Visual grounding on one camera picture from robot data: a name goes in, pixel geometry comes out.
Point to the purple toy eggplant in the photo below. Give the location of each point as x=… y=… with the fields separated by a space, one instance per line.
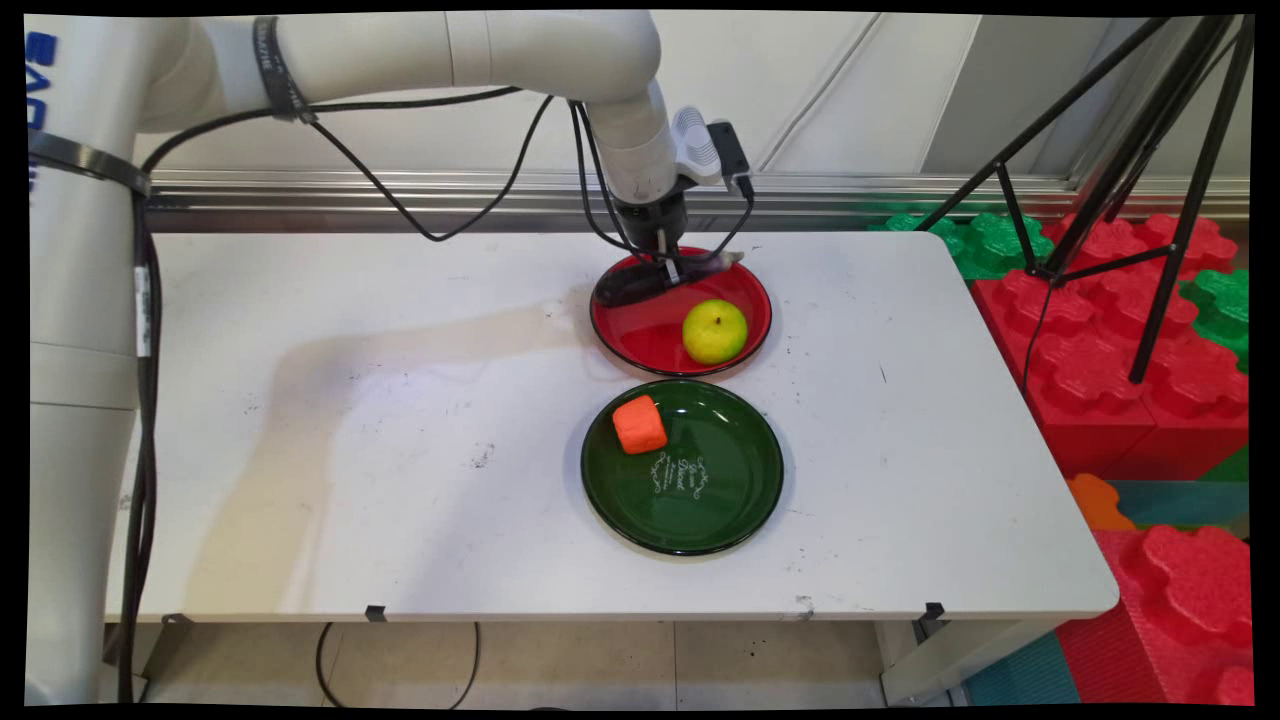
x=625 y=288

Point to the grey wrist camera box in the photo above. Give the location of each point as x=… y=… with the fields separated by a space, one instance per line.
x=728 y=148

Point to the yellow-green toy apple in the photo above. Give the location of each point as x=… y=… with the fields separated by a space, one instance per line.
x=715 y=332

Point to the dark green round plate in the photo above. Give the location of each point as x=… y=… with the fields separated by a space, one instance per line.
x=720 y=500

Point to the grey table leg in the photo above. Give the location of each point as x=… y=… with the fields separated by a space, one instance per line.
x=950 y=660

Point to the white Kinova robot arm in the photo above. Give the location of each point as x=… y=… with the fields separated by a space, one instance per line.
x=80 y=400

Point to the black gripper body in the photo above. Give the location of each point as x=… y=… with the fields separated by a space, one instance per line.
x=650 y=222

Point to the aluminium wall rail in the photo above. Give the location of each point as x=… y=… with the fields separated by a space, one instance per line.
x=900 y=185

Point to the red round plate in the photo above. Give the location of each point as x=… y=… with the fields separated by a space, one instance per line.
x=650 y=335

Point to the black camera tripod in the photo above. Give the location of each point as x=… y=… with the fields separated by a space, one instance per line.
x=1195 y=195

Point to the teal foam mat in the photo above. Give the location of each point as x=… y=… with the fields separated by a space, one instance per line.
x=1180 y=503
x=1020 y=675

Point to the large red foam block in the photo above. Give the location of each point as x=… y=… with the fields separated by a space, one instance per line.
x=1100 y=400

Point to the orange foam piece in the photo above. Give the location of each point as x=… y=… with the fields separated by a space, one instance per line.
x=1095 y=502

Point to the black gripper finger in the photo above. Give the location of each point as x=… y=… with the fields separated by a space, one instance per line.
x=670 y=262
x=643 y=256

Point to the orange toy carrot chunk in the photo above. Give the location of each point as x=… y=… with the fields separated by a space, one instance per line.
x=640 y=425

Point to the green foam block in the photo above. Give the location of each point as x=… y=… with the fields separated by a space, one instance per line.
x=985 y=245
x=1222 y=305

